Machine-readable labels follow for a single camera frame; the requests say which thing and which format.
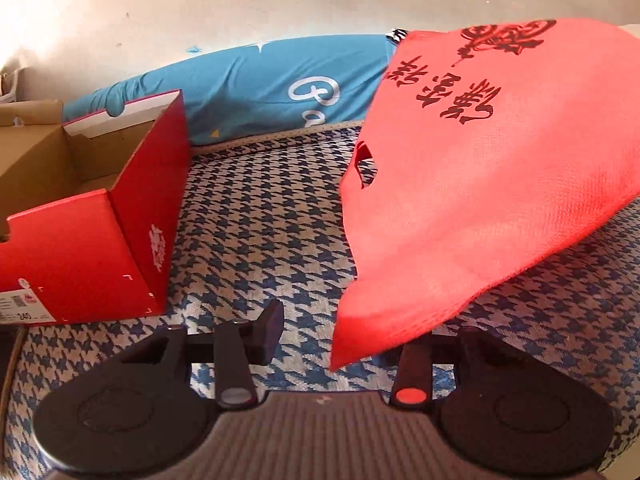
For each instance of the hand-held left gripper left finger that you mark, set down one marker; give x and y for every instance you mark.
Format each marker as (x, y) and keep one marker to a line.
(270, 332)

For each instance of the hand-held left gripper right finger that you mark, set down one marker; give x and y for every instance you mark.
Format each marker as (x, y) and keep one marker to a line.
(414, 365)

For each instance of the red shopping bag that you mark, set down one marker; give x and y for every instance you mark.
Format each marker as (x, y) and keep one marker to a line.
(475, 185)

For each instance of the blue white houndstooth mattress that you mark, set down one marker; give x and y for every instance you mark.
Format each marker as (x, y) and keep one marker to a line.
(260, 240)

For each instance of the red shoe box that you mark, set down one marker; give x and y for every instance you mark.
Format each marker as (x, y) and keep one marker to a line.
(75, 260)

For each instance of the blue printed quilt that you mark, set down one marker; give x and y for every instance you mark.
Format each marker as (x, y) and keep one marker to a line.
(225, 85)

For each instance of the white plastic basket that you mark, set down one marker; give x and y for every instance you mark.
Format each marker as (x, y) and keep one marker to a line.
(9, 85)

